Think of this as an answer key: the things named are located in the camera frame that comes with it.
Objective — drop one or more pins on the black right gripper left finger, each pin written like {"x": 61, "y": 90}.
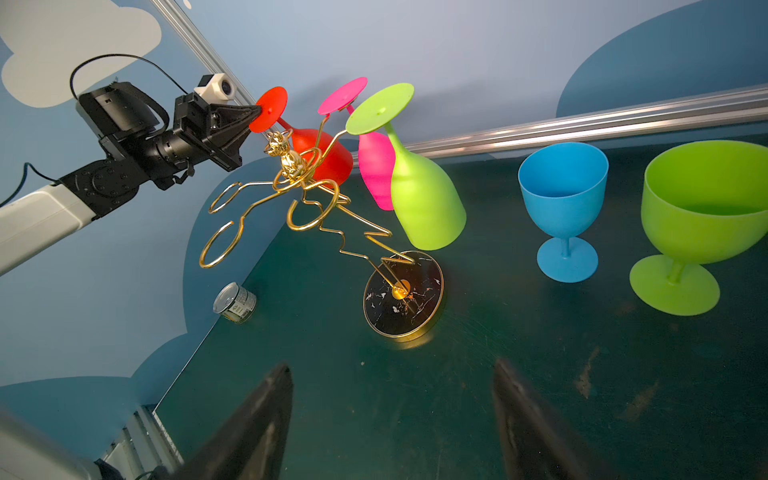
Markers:
{"x": 252, "y": 443}

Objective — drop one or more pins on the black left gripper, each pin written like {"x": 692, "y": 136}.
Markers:
{"x": 216, "y": 130}

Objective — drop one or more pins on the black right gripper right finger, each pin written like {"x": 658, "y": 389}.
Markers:
{"x": 536, "y": 442}

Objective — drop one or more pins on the green wine glass back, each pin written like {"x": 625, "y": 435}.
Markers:
{"x": 424, "y": 197}

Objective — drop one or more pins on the green wine glass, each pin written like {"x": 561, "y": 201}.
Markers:
{"x": 424, "y": 197}
{"x": 702, "y": 202}

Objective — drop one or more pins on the blue wine glass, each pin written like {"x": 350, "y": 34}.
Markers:
{"x": 563, "y": 187}

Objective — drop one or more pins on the green wine glass front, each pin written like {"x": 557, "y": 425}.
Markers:
{"x": 702, "y": 202}

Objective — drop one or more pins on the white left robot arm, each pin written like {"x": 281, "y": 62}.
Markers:
{"x": 142, "y": 143}

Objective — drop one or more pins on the pink wine glass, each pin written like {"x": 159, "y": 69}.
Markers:
{"x": 376, "y": 156}

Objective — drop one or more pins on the small tin can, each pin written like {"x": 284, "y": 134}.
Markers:
{"x": 235, "y": 303}

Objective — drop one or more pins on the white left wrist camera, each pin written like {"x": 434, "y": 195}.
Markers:
{"x": 216, "y": 88}

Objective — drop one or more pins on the aluminium frame left post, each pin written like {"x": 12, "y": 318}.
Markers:
{"x": 200, "y": 46}

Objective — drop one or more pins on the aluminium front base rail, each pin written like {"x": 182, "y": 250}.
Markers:
{"x": 142, "y": 450}

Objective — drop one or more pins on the aluminium frame back rail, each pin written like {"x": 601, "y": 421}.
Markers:
{"x": 721, "y": 109}

